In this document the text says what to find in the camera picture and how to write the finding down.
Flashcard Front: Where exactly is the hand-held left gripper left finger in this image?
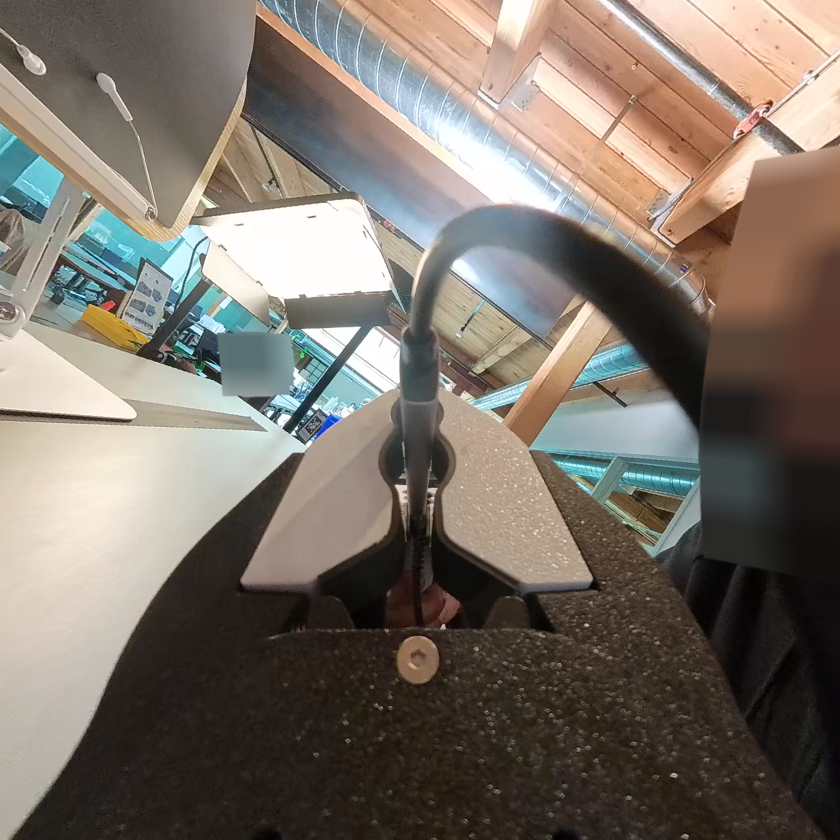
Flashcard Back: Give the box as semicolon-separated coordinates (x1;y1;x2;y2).
240;388;408;616

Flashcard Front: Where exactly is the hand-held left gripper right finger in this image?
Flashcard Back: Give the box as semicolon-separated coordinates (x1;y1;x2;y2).
432;388;595;619

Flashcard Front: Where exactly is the black hub cable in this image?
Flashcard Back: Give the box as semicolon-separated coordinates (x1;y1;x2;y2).
408;205;711;431

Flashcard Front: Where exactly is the person's left hand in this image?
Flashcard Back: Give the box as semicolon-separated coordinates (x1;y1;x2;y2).
387;579;460;630

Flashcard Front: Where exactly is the black light stand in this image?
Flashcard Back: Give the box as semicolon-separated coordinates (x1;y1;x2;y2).
282;325;376;435

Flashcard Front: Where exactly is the wooden support beam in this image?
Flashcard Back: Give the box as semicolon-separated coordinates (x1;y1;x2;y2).
503;297;626;448

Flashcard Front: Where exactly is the white light panel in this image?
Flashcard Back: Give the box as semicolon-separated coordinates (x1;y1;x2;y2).
189;192;399;330

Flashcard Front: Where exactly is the poster sign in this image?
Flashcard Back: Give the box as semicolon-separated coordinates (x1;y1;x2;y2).
121;258;175;336

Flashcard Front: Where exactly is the person's black jacket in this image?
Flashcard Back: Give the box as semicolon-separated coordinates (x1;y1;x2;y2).
656;525;840;834

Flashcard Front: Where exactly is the yellow plastic bin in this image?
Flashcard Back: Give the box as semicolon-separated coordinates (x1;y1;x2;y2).
80;304;150;347

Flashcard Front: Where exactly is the white metal stand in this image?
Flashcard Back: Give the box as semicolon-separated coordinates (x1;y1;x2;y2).
0;26;160;422

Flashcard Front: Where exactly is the grey sprinkler pipe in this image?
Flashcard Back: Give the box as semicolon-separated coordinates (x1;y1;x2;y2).
602;0;840;153

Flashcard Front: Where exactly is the teal ventilation duct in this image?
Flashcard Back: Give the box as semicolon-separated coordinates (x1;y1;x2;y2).
471;340;652;412
543;448;700;497

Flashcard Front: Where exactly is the silver ventilation duct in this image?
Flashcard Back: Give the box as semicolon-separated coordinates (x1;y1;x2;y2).
259;0;716;316

